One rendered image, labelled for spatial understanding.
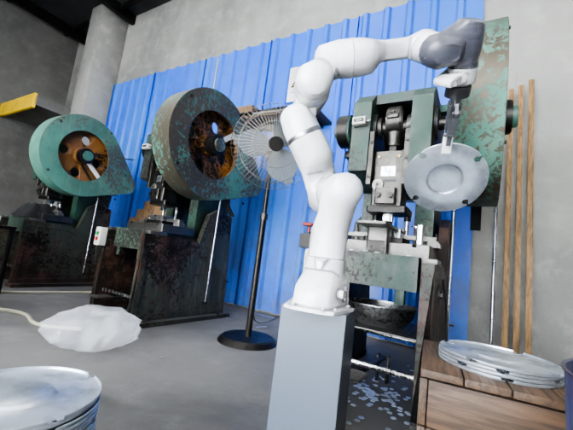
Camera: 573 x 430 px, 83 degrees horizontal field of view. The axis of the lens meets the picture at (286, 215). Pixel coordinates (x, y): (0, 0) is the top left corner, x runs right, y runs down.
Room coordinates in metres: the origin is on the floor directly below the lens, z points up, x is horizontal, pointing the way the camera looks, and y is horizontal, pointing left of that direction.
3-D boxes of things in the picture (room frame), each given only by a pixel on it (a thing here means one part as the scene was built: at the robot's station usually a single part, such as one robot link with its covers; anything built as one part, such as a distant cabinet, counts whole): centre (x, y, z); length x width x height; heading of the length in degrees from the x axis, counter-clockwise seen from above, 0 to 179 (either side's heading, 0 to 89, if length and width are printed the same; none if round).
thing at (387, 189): (1.62, -0.50, 1.04); 0.17 x 0.15 x 0.30; 149
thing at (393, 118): (1.65, -0.52, 1.27); 0.21 x 0.12 x 0.34; 149
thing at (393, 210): (1.66, -0.53, 0.86); 0.20 x 0.16 x 0.05; 59
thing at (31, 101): (5.33, 4.23, 2.44); 1.25 x 0.92 x 0.27; 59
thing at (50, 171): (3.72, 2.32, 0.87); 1.53 x 0.99 x 1.74; 152
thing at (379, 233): (1.50, -0.43, 0.72); 0.25 x 0.14 x 0.14; 149
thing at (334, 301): (0.94, -0.12, 0.52); 0.22 x 0.19 x 0.14; 159
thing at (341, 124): (1.80, -0.32, 1.31); 0.22 x 0.12 x 0.22; 149
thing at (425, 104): (1.77, -0.60, 0.83); 0.79 x 0.43 x 1.34; 149
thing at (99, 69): (5.12, 3.40, 2.15); 0.42 x 0.40 x 4.30; 149
